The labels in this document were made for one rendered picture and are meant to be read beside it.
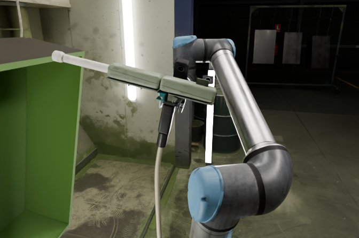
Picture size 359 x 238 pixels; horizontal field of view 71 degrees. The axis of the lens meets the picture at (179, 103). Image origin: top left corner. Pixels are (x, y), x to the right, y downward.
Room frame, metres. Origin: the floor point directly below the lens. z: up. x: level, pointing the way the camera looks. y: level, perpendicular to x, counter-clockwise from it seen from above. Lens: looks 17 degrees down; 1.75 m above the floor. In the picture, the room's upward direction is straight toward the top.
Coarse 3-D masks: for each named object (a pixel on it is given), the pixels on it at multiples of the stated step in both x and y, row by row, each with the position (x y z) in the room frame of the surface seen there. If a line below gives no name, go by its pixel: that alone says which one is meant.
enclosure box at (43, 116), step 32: (0, 64) 0.85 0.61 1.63; (32, 64) 1.00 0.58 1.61; (64, 64) 1.40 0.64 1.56; (0, 96) 1.27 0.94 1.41; (32, 96) 1.44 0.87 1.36; (64, 96) 1.40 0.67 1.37; (0, 128) 1.27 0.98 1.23; (32, 128) 1.45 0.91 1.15; (64, 128) 1.41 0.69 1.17; (0, 160) 1.27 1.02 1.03; (32, 160) 1.46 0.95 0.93; (64, 160) 1.41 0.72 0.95; (0, 192) 1.28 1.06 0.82; (32, 192) 1.47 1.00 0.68; (64, 192) 1.42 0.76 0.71; (0, 224) 1.28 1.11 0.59; (32, 224) 1.37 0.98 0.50; (64, 224) 1.41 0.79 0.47
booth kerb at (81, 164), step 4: (96, 148) 3.13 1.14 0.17; (92, 152) 3.03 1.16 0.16; (96, 152) 3.11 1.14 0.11; (88, 156) 2.93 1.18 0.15; (92, 156) 3.02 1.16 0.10; (84, 160) 2.84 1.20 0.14; (88, 160) 2.92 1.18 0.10; (80, 164) 2.75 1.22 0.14; (84, 164) 2.83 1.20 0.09; (76, 168) 2.67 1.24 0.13; (80, 168) 2.74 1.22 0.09; (76, 172) 2.66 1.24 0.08
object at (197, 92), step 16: (80, 64) 0.73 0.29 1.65; (96, 64) 0.72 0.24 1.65; (112, 64) 0.70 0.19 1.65; (112, 80) 0.70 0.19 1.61; (128, 80) 0.69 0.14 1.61; (144, 80) 0.68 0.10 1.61; (160, 80) 0.68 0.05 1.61; (176, 80) 0.67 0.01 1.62; (208, 80) 0.67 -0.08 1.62; (176, 96) 0.67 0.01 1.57; (192, 96) 0.66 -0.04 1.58; (208, 96) 0.65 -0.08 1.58; (160, 128) 0.68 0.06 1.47; (160, 144) 0.68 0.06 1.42
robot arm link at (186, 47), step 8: (176, 40) 0.96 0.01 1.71; (184, 40) 0.95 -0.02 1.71; (192, 40) 0.96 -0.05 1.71; (200, 40) 0.98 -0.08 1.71; (176, 48) 0.96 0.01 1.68; (184, 48) 0.95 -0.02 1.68; (192, 48) 0.95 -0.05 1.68; (200, 48) 0.96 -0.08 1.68; (176, 56) 0.96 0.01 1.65; (184, 56) 0.95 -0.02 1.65; (192, 56) 0.95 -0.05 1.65; (200, 56) 0.96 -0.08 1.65; (192, 64) 0.96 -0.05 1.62
